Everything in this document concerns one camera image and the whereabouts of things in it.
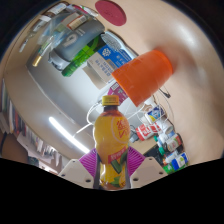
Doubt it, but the long ceiling strip light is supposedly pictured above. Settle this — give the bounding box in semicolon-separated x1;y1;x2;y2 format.
47;115;91;155

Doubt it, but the bookshelf with books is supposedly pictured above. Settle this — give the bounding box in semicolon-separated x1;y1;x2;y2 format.
0;77;65;175

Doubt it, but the red and white can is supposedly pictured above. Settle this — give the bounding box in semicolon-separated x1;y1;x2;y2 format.
135;122;165;142

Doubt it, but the clear bottle with gold cap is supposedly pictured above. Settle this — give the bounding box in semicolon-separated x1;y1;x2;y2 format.
31;32;68;68

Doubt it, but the white and blue carton box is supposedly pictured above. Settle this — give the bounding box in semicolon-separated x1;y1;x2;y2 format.
86;42;135;85

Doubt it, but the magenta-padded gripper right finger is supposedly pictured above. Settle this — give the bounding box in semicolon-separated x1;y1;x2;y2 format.
126;145;169;190

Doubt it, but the blue and white small carton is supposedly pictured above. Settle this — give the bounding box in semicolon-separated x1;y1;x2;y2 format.
144;105;167;125

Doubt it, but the group of small medicine bottles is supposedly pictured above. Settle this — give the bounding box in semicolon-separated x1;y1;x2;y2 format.
155;129;191;175

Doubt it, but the flat round red coaster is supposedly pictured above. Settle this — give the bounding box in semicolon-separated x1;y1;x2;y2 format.
94;0;128;27

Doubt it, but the white cable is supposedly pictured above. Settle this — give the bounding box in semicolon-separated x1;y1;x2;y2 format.
71;99;105;138

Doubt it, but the green plastic bottle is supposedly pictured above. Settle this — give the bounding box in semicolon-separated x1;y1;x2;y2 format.
61;34;108;78

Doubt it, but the orange juice drink bottle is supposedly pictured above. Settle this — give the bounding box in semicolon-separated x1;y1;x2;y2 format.
93;94;131;191

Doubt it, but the orange plastic cup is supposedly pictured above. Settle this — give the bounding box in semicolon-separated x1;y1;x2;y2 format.
111;49;175;108

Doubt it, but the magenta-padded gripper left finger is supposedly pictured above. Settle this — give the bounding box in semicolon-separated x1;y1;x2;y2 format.
57;147;101;190

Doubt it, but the magenta and white small box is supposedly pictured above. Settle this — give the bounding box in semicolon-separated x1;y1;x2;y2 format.
106;82;130;105

